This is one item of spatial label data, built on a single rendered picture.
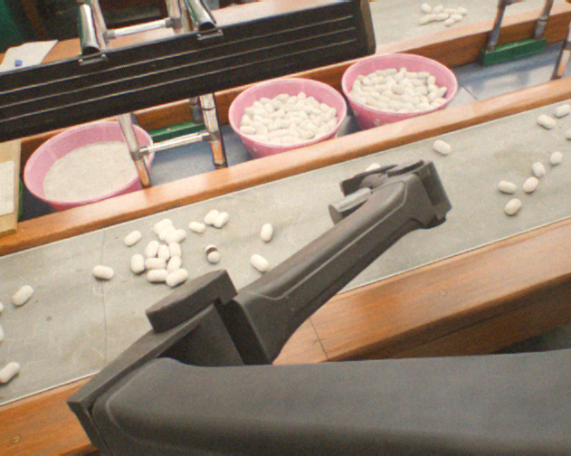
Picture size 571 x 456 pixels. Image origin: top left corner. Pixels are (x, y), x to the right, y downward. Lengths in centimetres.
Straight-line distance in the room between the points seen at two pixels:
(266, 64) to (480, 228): 48
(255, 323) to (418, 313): 41
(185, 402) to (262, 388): 5
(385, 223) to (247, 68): 30
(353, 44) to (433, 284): 38
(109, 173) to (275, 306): 76
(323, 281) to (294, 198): 52
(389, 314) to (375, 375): 57
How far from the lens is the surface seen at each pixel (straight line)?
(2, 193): 111
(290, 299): 42
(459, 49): 149
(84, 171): 115
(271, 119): 116
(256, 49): 70
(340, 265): 47
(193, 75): 69
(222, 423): 23
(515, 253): 88
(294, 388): 22
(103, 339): 83
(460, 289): 81
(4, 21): 350
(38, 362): 86
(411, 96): 125
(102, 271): 89
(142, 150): 96
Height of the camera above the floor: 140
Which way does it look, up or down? 47 degrees down
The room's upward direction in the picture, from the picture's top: 5 degrees counter-clockwise
